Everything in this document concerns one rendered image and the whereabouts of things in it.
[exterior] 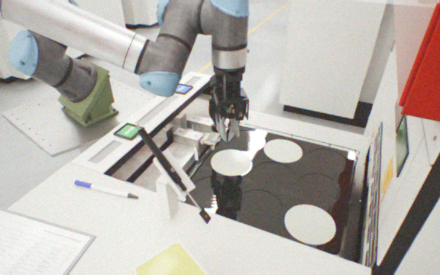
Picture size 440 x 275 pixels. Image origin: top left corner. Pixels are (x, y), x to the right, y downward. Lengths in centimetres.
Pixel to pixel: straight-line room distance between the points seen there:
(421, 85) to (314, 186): 43
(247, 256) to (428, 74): 35
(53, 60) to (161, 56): 52
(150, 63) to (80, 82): 53
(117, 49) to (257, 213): 42
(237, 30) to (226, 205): 36
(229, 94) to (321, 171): 29
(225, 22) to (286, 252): 42
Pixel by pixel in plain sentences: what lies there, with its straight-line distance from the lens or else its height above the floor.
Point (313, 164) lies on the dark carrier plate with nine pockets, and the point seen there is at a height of 90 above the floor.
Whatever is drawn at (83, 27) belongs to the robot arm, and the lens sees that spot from 64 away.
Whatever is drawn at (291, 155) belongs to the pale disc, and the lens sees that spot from 81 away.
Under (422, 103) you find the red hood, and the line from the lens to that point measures 37.
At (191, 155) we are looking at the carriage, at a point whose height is 88.
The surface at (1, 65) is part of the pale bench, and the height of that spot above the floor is 22.
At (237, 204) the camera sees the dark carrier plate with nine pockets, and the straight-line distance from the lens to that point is 67.
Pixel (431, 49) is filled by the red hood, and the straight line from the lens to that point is 35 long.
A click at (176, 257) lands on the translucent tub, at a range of 43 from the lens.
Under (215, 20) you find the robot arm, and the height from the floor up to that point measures 124.
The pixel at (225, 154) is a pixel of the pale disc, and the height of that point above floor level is 90.
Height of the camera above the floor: 139
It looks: 36 degrees down
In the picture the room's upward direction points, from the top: straight up
